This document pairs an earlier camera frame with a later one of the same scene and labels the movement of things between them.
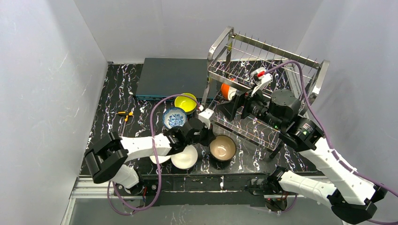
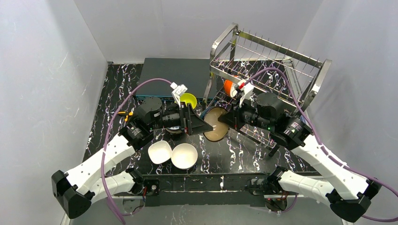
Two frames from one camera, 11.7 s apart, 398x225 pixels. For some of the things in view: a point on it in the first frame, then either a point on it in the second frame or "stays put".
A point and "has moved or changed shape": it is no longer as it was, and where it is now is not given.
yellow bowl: x=188 y=104 stays put
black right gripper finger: x=227 y=108 to x=230 y=118
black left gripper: x=206 y=136 to x=187 y=119
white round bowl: x=186 y=160 stays put
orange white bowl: x=228 y=92 has moved or changed shape
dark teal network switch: x=159 y=78 stays put
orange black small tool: x=125 y=114 stays put
